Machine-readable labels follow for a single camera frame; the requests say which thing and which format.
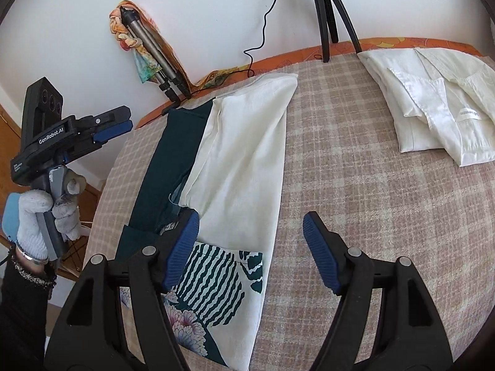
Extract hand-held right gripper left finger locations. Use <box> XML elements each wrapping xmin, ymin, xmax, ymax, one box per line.
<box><xmin>44</xmin><ymin>209</ymin><xmax>202</xmax><ymax>371</ymax></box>

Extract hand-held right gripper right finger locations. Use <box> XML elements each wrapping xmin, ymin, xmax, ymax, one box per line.
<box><xmin>302</xmin><ymin>211</ymin><xmax>453</xmax><ymax>371</ymax></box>

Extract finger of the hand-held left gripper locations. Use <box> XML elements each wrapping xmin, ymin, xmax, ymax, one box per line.
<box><xmin>75</xmin><ymin>105</ymin><xmax>134</xmax><ymax>132</ymax></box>
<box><xmin>64</xmin><ymin>126</ymin><xmax>130</xmax><ymax>163</ymax></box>

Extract green and cream printed t-shirt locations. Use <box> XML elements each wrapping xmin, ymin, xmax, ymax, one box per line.
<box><xmin>116</xmin><ymin>73</ymin><xmax>298</xmax><ymax>371</ymax></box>

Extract person's left forearm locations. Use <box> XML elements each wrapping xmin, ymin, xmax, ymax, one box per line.
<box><xmin>0</xmin><ymin>240</ymin><xmax>58</xmax><ymax>371</ymax></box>

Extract white folded clothes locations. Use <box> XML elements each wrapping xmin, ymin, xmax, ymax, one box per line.
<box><xmin>358</xmin><ymin>47</ymin><xmax>495</xmax><ymax>168</ymax></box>

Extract person's left hand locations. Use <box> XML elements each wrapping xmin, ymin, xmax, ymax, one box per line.
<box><xmin>15</xmin><ymin>171</ymin><xmax>88</xmax><ymax>261</ymax></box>

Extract knotted pastel scarf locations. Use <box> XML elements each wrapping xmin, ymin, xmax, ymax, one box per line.
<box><xmin>109</xmin><ymin>6</ymin><xmax>163</xmax><ymax>84</ymax></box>

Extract folded silver tripod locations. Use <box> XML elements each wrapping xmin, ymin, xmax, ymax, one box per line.
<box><xmin>119</xmin><ymin>7</ymin><xmax>193</xmax><ymax>99</ymax></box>

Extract light blue chair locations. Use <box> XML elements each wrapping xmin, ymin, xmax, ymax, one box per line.
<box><xmin>1</xmin><ymin>192</ymin><xmax>21</xmax><ymax>245</ymax></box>

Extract table with checkered cloth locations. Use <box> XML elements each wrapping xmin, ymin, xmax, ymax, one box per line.
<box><xmin>83</xmin><ymin>50</ymin><xmax>495</xmax><ymax>371</ymax></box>

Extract orange patterned scarf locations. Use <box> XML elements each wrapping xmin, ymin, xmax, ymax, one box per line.
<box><xmin>124</xmin><ymin>0</ymin><xmax>248</xmax><ymax>89</ymax></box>

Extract silver bangle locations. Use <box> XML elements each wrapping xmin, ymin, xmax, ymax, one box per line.
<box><xmin>15</xmin><ymin>243</ymin><xmax>51</xmax><ymax>267</ymax></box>

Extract small black tripod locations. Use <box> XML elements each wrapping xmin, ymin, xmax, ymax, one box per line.
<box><xmin>307</xmin><ymin>0</ymin><xmax>363</xmax><ymax>63</ymax></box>

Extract black cable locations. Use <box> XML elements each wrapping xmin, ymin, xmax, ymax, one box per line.
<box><xmin>161</xmin><ymin>0</ymin><xmax>287</xmax><ymax>116</ymax></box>

